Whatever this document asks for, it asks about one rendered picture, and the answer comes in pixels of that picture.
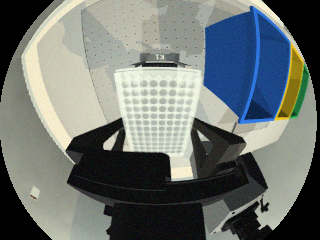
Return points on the green bin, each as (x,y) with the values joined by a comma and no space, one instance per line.
(302,92)

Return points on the yellow recycle bin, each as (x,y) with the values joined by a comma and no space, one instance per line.
(292,87)

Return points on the blue bin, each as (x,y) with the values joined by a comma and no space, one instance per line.
(232,49)

